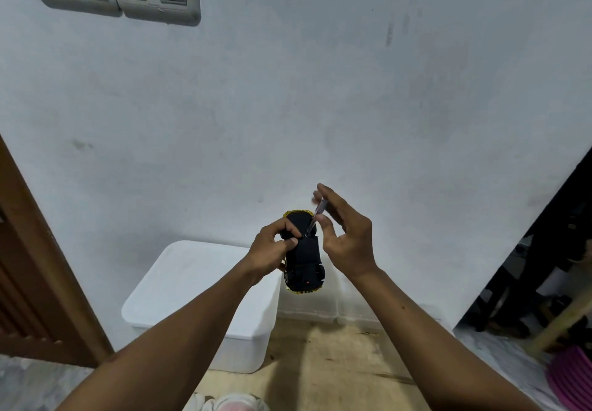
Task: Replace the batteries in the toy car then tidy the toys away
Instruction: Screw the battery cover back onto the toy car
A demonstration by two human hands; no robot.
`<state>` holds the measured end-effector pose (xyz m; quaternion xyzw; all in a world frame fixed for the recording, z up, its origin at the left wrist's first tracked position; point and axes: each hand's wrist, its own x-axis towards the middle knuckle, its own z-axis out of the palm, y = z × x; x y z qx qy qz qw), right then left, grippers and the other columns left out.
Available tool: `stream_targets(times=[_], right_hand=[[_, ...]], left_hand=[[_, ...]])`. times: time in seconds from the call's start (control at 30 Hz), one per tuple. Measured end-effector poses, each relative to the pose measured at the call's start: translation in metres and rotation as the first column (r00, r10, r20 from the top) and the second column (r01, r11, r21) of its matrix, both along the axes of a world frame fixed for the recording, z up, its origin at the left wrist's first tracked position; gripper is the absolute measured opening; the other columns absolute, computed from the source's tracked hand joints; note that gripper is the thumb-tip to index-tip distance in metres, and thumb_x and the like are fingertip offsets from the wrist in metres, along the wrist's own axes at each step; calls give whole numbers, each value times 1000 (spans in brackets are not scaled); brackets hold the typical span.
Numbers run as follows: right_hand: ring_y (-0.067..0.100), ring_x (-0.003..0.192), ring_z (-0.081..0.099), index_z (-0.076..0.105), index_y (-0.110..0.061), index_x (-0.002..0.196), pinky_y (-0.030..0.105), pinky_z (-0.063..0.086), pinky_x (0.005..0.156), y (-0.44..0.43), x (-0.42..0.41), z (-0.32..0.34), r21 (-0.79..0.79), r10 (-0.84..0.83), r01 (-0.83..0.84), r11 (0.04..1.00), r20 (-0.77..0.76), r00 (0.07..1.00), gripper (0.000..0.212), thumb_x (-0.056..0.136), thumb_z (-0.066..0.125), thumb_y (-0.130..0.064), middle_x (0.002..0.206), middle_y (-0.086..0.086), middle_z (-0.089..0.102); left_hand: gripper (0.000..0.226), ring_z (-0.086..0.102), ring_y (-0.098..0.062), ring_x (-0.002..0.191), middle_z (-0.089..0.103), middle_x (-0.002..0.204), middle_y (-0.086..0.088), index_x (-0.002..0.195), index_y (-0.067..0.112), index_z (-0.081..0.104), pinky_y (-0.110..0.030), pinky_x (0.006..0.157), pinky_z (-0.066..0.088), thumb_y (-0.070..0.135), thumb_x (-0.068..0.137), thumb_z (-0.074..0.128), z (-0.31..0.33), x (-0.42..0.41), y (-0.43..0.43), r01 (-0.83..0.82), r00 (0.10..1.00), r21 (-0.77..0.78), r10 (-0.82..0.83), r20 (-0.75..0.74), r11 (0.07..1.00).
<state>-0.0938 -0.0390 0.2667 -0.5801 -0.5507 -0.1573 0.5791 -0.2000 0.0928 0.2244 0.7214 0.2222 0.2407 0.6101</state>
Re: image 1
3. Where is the person's right hand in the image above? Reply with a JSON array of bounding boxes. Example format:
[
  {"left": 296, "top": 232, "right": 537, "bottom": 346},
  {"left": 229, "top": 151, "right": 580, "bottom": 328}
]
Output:
[{"left": 313, "top": 183, "right": 380, "bottom": 283}]

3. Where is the person's left hand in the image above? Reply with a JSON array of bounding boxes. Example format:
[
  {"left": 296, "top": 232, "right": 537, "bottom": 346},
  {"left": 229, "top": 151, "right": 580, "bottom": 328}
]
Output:
[{"left": 245, "top": 217, "right": 302, "bottom": 287}]

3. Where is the small screwdriver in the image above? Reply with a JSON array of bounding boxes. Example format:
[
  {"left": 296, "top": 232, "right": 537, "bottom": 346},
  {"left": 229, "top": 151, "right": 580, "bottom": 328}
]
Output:
[{"left": 304, "top": 197, "right": 329, "bottom": 238}]

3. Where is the black and yellow toy car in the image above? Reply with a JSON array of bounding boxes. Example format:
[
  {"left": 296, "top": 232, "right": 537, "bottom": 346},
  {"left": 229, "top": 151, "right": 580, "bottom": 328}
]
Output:
[{"left": 280, "top": 210, "right": 326, "bottom": 293}]

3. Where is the person's left forearm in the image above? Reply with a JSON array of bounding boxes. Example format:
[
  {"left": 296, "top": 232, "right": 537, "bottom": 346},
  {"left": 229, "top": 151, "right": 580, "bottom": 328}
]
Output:
[{"left": 55, "top": 258, "right": 284, "bottom": 411}]

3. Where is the person's right forearm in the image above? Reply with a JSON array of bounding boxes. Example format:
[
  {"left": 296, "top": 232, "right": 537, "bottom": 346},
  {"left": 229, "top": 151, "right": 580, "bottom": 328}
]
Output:
[{"left": 346, "top": 267, "right": 543, "bottom": 411}]

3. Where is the clear plastic storage container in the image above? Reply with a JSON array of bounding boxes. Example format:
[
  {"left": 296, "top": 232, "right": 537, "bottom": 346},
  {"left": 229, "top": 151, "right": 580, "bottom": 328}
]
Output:
[{"left": 277, "top": 267, "right": 442, "bottom": 333}]

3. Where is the white lidded plastic box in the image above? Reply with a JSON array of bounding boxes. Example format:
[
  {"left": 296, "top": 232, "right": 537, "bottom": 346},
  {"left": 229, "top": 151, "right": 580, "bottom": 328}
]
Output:
[{"left": 121, "top": 240, "right": 282, "bottom": 374}]

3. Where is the dark furniture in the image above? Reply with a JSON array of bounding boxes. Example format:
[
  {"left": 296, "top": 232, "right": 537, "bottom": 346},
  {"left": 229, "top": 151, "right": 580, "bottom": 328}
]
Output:
[{"left": 474, "top": 148, "right": 592, "bottom": 338}]

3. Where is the light wooden pole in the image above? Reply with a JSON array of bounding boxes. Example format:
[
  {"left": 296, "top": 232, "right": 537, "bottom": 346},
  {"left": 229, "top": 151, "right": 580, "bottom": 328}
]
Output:
[{"left": 527, "top": 296, "right": 592, "bottom": 357}]

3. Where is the brown wooden door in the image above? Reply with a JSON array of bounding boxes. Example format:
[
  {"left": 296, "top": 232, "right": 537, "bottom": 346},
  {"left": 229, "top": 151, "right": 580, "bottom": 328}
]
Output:
[{"left": 0, "top": 135, "right": 115, "bottom": 369}]

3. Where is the purple plastic basket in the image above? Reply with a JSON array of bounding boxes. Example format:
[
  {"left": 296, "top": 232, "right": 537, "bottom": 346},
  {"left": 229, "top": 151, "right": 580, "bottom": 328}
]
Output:
[{"left": 546, "top": 345, "right": 592, "bottom": 411}]

